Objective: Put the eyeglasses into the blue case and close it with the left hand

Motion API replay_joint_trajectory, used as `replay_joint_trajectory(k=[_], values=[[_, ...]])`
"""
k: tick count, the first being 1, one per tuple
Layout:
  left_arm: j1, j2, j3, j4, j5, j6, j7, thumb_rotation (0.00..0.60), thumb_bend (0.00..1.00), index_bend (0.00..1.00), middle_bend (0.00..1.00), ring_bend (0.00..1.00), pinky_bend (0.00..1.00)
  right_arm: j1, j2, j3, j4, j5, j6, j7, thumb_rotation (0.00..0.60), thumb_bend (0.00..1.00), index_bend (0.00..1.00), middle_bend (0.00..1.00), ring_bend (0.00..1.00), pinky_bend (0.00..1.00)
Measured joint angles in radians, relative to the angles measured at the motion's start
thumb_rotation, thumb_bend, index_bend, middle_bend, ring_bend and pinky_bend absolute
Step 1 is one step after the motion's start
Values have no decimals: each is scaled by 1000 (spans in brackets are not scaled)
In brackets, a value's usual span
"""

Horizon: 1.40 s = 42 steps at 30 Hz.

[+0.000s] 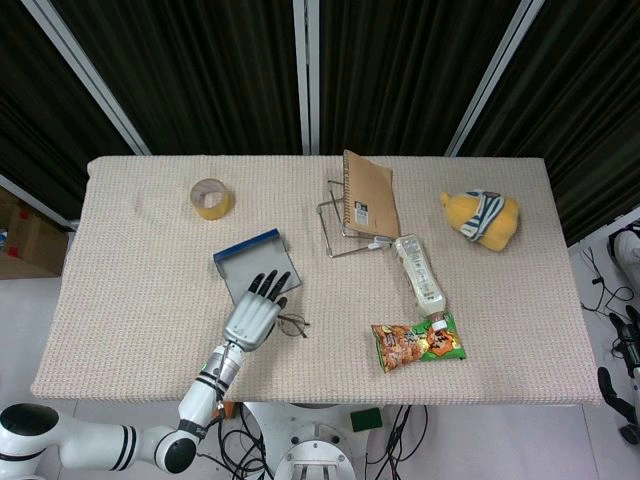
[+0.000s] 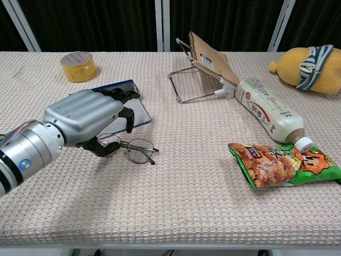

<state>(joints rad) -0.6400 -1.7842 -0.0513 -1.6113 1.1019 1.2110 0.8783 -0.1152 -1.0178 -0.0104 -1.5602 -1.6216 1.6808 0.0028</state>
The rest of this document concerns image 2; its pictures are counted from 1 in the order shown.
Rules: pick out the black curtain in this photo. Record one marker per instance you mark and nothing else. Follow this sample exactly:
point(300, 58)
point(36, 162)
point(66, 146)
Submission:
point(93, 24)

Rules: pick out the white slanted frame post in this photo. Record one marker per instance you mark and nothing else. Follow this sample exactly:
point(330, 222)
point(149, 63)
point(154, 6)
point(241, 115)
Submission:
point(281, 25)
point(22, 26)

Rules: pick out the blue glasses case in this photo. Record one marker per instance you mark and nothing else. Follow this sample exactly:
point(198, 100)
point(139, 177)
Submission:
point(138, 112)

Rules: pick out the white plastic drink bottle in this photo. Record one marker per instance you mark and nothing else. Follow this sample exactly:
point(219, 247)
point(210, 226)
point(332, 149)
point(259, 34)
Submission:
point(266, 109)

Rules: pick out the green orange snack bag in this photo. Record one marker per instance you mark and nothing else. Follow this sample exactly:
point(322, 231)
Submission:
point(277, 165)

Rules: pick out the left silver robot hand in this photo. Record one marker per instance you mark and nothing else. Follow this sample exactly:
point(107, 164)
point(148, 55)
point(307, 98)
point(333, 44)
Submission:
point(80, 112)

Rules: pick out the beige waffle tablecloth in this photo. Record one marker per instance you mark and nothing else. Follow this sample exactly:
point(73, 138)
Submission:
point(170, 200)

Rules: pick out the white upright frame post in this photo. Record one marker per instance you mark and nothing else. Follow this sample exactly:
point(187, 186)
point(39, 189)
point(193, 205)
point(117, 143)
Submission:
point(159, 25)
point(166, 25)

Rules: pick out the brown spiral notebook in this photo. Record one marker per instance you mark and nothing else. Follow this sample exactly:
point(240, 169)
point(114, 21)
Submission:
point(213, 60)

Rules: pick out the black wire-rim eyeglasses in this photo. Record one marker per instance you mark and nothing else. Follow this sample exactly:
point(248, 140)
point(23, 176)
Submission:
point(139, 150)

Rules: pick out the yellow packing tape roll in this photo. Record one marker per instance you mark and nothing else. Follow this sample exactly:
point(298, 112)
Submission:
point(78, 68)

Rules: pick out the yellow plush toy striped cloth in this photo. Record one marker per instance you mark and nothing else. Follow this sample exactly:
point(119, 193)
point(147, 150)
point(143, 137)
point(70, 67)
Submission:
point(293, 70)

